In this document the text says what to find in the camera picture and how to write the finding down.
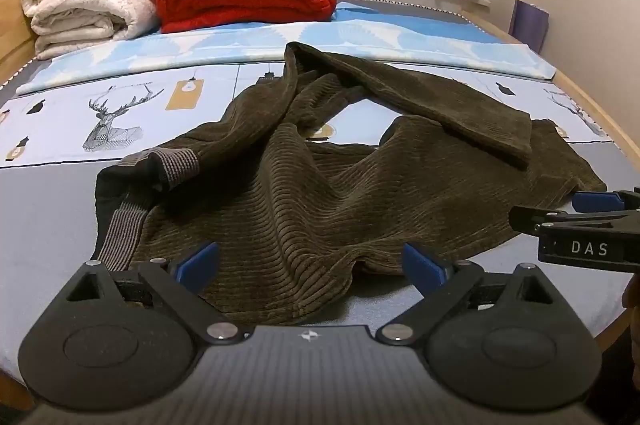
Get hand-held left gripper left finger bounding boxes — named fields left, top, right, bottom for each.
left=65, top=241, right=247, bottom=346

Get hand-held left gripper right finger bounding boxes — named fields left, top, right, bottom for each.
left=375, top=242, right=557, bottom=347

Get brown corduroy pants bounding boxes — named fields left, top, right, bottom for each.
left=94, top=42, right=608, bottom=327

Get blue geometric folded blanket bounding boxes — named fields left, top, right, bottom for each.
left=15, top=0, right=557, bottom=96

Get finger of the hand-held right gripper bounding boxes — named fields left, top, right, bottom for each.
left=571, top=189, right=640, bottom=214
left=508, top=205, right=640, bottom=237

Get deer printed bed sheet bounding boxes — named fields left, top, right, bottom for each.
left=0, top=0, right=632, bottom=408

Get purple paper bag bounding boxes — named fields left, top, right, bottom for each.
left=510, top=0, right=550, bottom=54

